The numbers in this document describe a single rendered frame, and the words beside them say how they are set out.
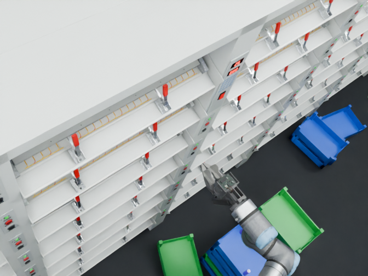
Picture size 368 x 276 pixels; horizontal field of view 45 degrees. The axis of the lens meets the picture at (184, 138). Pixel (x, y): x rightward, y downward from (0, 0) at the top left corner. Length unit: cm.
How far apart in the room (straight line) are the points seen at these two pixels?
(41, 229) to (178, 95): 59
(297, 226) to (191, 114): 123
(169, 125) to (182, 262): 131
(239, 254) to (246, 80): 105
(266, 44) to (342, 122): 201
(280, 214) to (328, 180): 71
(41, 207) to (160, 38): 56
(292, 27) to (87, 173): 80
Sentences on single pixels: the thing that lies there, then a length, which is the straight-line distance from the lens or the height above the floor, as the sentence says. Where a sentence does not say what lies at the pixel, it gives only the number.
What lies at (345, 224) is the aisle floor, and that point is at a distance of 302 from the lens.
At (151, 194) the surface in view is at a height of 70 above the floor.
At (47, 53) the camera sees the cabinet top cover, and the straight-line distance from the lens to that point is 97.
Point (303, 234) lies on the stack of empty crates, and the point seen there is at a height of 32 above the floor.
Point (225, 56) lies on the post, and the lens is 119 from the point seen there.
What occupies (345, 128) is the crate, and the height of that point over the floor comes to 0.
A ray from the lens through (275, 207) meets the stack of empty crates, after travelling 246.
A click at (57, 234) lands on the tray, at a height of 90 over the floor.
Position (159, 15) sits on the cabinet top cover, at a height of 170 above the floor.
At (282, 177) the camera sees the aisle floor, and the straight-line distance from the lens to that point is 294.
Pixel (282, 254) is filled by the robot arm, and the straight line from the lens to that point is 173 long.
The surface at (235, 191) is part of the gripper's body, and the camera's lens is 161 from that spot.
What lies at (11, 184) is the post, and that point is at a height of 156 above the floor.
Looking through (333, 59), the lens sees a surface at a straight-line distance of 235.
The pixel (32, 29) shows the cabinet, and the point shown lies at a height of 170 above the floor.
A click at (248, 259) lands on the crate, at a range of 232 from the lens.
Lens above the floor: 245
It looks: 59 degrees down
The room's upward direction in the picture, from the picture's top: 23 degrees clockwise
